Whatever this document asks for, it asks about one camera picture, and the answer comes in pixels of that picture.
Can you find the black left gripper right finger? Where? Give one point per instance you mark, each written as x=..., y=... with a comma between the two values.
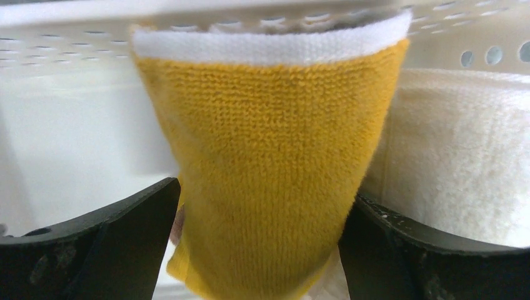
x=386, y=255

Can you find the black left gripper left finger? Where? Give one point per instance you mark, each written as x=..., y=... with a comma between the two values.
x=114, y=252

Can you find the white terry towel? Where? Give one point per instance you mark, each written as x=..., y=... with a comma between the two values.
x=454, y=156

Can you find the yellow grey patterned towel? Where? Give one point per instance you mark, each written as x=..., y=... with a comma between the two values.
x=273, y=130

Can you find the white perforated plastic basket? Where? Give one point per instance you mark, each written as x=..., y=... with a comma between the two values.
x=79, y=130

